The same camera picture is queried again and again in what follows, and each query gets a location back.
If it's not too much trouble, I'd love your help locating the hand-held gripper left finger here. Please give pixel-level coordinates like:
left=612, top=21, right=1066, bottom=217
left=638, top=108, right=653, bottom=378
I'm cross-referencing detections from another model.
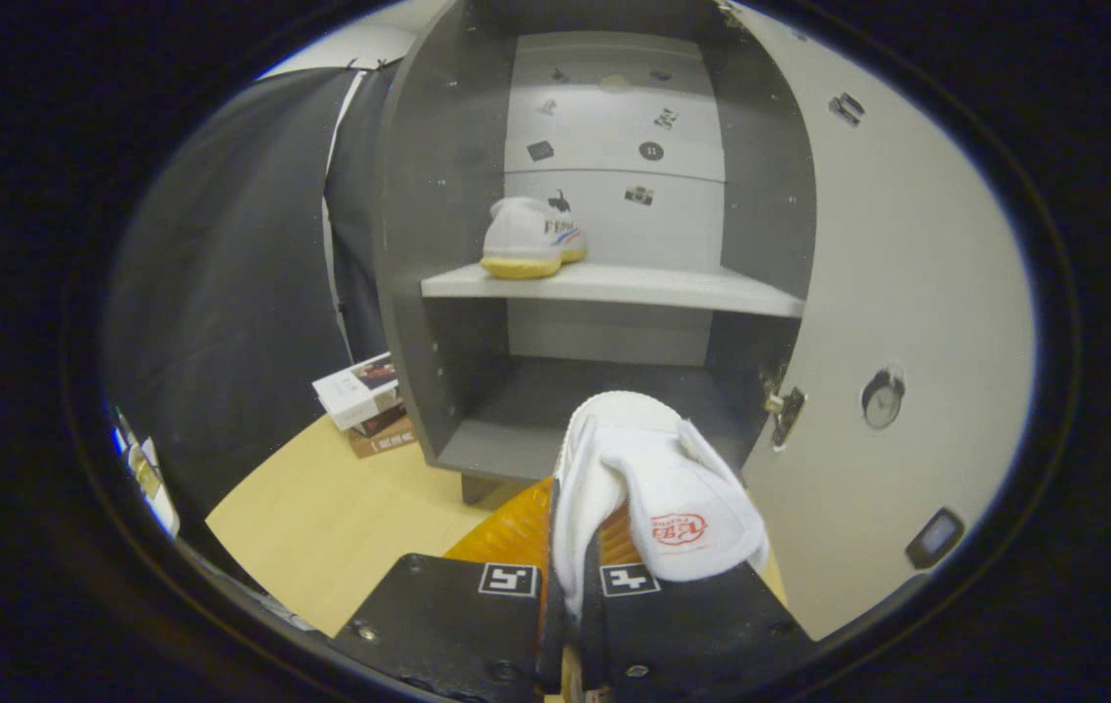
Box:
left=331, top=478, right=566, bottom=703

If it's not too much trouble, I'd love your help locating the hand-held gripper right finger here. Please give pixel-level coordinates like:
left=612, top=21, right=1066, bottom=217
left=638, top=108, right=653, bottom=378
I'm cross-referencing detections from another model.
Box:
left=580, top=508, right=818, bottom=703

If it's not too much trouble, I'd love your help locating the white shoe red label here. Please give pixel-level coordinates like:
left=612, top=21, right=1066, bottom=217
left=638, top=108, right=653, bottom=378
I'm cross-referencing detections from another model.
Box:
left=551, top=391, right=771, bottom=621

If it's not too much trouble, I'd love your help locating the white shoe yellow sole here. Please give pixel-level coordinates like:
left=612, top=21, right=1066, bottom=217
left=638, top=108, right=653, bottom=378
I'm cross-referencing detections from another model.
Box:
left=480, top=196, right=588, bottom=281

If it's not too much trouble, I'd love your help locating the grey shoe cabinet door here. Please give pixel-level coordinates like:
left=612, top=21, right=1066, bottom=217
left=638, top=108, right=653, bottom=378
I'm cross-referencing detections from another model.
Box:
left=717, top=0, right=1040, bottom=641

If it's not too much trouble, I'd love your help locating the grey shoe cabinet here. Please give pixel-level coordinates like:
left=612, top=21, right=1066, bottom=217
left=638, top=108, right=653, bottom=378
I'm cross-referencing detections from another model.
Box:
left=372, top=0, right=818, bottom=509

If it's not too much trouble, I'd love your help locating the light wooden base board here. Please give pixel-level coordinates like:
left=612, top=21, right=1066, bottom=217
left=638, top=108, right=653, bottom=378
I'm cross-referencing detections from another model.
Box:
left=206, top=415, right=791, bottom=641

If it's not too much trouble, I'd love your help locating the brown book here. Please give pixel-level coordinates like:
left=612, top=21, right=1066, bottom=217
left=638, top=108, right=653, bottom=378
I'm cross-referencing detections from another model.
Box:
left=349, top=405, right=417, bottom=459

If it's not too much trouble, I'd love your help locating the white side table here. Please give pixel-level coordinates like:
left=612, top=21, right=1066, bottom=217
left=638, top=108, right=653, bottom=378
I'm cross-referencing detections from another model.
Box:
left=111, top=410, right=181, bottom=538

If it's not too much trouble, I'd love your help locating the black backdrop cloth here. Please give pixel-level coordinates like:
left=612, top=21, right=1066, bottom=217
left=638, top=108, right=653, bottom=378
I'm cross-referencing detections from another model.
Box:
left=104, top=61, right=400, bottom=518

